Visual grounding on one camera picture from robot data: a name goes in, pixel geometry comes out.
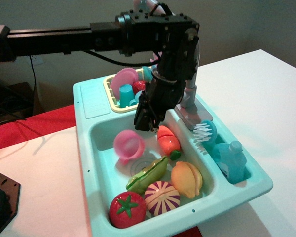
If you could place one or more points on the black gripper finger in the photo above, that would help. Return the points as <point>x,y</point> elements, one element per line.
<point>146,118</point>

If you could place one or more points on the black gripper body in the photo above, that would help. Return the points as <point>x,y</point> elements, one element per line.
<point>160,95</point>

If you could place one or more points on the pink toy cup with handle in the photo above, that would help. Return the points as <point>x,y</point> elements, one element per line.
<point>128,145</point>

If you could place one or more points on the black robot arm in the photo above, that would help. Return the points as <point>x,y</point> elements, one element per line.
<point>175,36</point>

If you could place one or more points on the teal toy cup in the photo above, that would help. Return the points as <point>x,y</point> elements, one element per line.
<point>126,95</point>

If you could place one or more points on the teal toy sink unit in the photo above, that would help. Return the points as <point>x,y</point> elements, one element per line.
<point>105,177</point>

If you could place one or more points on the red toy strawberry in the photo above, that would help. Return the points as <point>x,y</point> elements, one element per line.
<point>139,86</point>

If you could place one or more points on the blue toy plate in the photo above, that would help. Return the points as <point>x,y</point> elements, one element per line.
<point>147,74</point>

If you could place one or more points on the orange toy carrot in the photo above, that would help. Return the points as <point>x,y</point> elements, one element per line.
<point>168,143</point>

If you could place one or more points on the grey toy faucet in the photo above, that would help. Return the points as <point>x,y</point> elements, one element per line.
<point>191,98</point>

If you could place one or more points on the pink toy fork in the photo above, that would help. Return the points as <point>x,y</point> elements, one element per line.
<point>156,58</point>

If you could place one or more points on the yellow dish rack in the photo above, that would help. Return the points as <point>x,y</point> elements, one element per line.
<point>115,103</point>

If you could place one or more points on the pink scalloped toy plate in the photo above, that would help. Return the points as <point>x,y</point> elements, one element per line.
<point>124,76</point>

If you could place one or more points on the green toy pea pod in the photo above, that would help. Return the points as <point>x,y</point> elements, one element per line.
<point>150,174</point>

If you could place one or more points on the teal dish brush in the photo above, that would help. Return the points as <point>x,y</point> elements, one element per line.
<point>205,132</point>

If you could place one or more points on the yellow toy lemon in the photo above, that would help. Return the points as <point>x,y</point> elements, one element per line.
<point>187,179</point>

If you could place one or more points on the purple striped toy onion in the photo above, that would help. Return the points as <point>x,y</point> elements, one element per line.
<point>161,197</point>

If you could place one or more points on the red toy tomato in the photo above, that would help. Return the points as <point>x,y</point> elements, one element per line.
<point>127,209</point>

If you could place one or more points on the blue toy soap bottle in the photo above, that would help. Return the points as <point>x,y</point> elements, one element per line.
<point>230,159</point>

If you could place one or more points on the red cloth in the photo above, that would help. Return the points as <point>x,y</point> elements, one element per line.
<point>37,126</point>

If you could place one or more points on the white wall outlet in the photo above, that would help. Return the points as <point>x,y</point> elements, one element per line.
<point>35,60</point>

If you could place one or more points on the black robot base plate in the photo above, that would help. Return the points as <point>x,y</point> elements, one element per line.
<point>9,200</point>

